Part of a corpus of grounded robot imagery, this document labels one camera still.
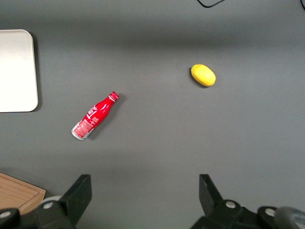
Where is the black looped cable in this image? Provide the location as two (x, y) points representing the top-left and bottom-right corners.
(196, 0), (226, 9)

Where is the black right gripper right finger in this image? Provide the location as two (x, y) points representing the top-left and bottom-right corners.
(190, 174), (279, 229)

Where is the wooden cutting board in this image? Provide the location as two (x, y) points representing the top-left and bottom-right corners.
(0, 172), (47, 215)

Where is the yellow lemon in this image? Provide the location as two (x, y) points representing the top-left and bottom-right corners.
(190, 63), (217, 87)

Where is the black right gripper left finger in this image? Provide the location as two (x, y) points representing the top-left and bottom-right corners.
(0, 174), (93, 229)

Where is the red cola bottle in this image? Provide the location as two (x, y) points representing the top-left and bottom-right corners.
(71, 91), (120, 141)

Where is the white rounded tray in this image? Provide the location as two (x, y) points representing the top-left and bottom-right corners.
(0, 29), (39, 113)

